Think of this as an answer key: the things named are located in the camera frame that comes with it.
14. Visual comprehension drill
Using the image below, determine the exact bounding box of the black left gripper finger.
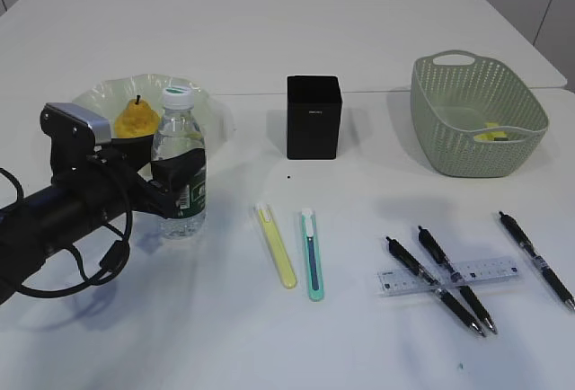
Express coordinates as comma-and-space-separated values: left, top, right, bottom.
111, 135, 154, 179
151, 148, 206, 192

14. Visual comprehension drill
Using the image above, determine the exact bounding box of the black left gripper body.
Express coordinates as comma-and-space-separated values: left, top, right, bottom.
50, 142, 174, 217

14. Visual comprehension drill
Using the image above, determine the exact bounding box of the clear water bottle green label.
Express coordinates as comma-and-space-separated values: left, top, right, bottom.
149, 85, 208, 241

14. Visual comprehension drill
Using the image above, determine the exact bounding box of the yellow pear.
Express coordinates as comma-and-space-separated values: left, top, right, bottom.
114, 94, 160, 138

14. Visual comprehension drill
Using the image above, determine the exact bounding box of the green utility knife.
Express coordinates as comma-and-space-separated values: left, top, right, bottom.
301, 208, 324, 302

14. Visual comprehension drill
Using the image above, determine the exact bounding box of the yellow waste paper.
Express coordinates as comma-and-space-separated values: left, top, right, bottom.
473, 122, 509, 142

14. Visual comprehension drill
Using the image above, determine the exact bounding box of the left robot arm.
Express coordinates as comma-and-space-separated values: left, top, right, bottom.
1, 138, 206, 301

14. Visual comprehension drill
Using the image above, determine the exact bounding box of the pale green wavy glass plate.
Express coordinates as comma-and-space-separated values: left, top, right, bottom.
72, 74, 233, 158

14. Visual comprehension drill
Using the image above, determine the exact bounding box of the yellow utility knife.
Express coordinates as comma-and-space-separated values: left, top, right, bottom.
256, 203, 297, 289

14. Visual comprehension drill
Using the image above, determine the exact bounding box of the black square pen holder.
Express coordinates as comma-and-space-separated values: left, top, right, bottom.
287, 75, 342, 160

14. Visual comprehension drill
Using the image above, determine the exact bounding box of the black pen left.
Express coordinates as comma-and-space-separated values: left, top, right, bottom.
385, 236, 486, 337

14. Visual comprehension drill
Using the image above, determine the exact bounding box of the black pen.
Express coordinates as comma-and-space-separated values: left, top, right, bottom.
385, 236, 486, 337
418, 226, 498, 334
499, 211, 574, 310

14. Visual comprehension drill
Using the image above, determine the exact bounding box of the black pen middle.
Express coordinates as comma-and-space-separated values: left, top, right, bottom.
418, 226, 498, 334

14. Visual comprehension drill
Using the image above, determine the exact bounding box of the green woven plastic basket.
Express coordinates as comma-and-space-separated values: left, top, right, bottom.
411, 49, 549, 178

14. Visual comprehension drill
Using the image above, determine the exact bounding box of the clear plastic ruler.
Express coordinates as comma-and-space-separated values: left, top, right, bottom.
377, 256, 521, 297

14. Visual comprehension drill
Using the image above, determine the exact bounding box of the black pen right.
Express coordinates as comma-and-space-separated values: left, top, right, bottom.
499, 211, 574, 310

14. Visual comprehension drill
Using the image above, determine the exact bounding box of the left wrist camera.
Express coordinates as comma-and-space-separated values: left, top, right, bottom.
40, 102, 111, 158

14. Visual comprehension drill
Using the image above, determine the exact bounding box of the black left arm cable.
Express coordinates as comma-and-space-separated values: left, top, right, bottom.
0, 155, 135, 298

